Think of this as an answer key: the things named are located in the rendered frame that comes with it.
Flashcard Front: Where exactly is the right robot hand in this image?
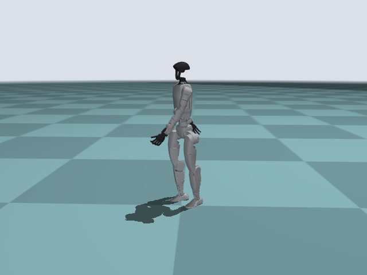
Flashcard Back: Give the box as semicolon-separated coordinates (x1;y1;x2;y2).
190;121;201;134

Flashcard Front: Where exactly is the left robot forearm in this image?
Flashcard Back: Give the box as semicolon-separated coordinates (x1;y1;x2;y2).
164;109;182;135

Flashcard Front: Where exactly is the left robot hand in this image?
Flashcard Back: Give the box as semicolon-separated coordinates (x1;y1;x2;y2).
150;128;167;146

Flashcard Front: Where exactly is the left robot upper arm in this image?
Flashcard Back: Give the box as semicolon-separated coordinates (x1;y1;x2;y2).
173;86;192;114

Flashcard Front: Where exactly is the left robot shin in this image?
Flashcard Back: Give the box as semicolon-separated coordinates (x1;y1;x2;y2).
189;166;201;201

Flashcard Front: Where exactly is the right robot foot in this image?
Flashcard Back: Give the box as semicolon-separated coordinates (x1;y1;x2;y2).
170;193;189;202

